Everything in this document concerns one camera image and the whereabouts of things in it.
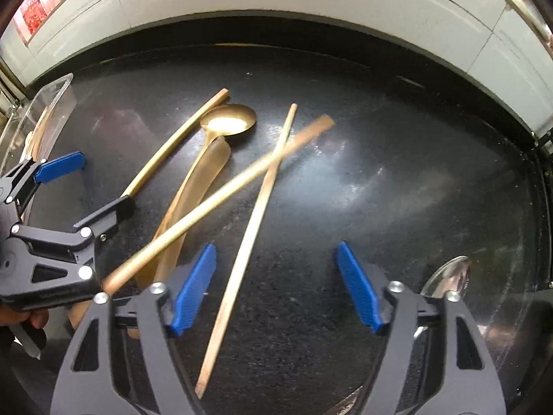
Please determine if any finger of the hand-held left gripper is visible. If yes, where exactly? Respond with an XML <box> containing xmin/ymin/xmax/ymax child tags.
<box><xmin>0</xmin><ymin>151</ymin><xmax>86</xmax><ymax>218</ymax></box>
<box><xmin>9</xmin><ymin>196</ymin><xmax>135</xmax><ymax>284</ymax></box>

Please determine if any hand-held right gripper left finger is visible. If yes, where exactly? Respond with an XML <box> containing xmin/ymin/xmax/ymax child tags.
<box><xmin>51</xmin><ymin>243</ymin><xmax>217</xmax><ymax>415</ymax></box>

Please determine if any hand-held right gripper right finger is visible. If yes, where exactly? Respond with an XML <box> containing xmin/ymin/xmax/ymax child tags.
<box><xmin>336</xmin><ymin>241</ymin><xmax>507</xmax><ymax>415</ymax></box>

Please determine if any clear plastic tray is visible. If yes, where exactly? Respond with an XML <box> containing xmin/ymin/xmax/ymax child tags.
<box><xmin>0</xmin><ymin>73</ymin><xmax>78</xmax><ymax>169</ymax></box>

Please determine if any silver metal spoon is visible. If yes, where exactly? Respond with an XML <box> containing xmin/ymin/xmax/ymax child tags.
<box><xmin>324</xmin><ymin>255</ymin><xmax>471</xmax><ymax>415</ymax></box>

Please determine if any wooden chopstick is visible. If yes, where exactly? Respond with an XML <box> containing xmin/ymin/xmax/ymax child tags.
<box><xmin>119</xmin><ymin>88</ymin><xmax>229</xmax><ymax>202</ymax></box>
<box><xmin>194</xmin><ymin>103</ymin><xmax>299</xmax><ymax>399</ymax></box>
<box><xmin>101</xmin><ymin>113</ymin><xmax>337</xmax><ymax>295</ymax></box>

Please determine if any amber horn spoon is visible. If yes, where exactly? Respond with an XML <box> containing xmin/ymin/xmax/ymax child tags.
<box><xmin>136</xmin><ymin>135</ymin><xmax>233</xmax><ymax>290</ymax></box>

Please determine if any gold metal spoon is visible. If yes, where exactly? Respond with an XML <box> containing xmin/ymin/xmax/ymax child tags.
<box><xmin>162</xmin><ymin>104</ymin><xmax>257</xmax><ymax>234</ymax></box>

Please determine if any person's left hand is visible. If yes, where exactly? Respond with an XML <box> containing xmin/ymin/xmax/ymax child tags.
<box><xmin>0</xmin><ymin>303</ymin><xmax>50</xmax><ymax>330</ymax></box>

